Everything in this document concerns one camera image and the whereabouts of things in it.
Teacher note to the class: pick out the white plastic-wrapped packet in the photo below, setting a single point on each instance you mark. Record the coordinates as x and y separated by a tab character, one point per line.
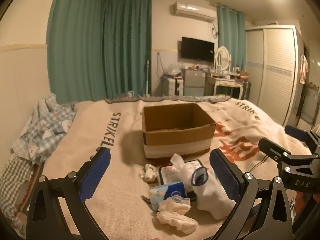
181	166

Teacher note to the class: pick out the blue checked quilt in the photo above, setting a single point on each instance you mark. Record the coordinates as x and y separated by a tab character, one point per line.
45	127

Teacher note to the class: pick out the white sock with blue trim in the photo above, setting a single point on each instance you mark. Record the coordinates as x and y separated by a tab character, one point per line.
212	200

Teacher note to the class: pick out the black wall television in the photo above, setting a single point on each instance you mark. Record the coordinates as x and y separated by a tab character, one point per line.
197	48

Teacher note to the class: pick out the clear plastic bag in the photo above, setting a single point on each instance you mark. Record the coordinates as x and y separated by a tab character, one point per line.
175	70

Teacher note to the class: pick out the dark suitcase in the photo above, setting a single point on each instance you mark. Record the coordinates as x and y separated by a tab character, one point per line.
246	90

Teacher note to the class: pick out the green corner curtain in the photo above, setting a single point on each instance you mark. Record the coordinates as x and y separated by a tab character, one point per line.
127	47

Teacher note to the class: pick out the yellow and white bag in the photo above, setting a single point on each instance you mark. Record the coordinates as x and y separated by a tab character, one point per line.
223	95

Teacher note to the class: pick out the white louvred wardrobe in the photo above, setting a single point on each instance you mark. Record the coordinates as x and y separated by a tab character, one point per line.
277	72

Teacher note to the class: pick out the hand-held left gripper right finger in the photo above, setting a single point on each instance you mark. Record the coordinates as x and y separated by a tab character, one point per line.
223	172

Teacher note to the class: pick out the white oval mirror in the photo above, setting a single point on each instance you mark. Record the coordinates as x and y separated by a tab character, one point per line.
222	58

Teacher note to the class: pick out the white frilly sock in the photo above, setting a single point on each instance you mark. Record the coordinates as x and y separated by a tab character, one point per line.
175	206
177	221

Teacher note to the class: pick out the light teal curtain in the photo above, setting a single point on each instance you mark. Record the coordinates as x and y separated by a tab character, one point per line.
231	35

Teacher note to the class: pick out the green gingham bed sheet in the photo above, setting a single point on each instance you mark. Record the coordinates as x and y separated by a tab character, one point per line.
12	180

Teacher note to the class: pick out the black-edged packet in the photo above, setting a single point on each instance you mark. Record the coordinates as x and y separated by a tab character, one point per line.
168	176

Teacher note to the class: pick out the clear plastic water jug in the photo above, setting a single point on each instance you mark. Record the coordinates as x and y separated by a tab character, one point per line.
130	94

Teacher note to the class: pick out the orange cloth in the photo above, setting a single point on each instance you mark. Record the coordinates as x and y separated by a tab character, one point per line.
298	205

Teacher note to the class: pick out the cream printed blanket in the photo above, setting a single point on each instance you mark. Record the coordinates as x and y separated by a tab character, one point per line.
120	200

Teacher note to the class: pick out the brown cardboard box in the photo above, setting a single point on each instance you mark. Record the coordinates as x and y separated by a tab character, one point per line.
175	140

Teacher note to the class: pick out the small silver fridge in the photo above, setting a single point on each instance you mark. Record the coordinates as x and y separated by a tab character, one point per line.
194	82

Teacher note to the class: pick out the white air conditioner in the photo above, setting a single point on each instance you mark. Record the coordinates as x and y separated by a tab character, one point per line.
193	11

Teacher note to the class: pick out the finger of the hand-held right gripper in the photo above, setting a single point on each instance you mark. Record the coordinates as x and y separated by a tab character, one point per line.
296	132
272	150

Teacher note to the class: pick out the white dressing table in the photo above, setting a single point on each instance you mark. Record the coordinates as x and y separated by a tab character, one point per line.
225	82

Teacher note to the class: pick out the wide green curtain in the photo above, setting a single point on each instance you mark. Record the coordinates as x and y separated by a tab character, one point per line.
75	42

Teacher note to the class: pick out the blue tissue packet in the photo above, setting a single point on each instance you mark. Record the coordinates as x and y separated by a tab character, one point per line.
172	192

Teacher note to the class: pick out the hanging patterned garment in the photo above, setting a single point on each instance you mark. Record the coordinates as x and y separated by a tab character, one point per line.
303	68

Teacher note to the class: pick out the small brown box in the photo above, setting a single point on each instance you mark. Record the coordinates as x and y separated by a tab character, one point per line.
244	75

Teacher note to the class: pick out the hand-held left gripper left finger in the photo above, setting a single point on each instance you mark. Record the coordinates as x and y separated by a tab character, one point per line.
96	172

